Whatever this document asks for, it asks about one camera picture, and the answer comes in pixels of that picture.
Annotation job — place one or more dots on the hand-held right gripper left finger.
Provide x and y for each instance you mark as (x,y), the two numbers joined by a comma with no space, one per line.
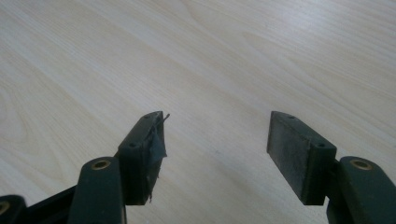
(138,161)

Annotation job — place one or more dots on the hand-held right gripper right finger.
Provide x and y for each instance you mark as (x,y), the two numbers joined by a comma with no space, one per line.
(303,155)

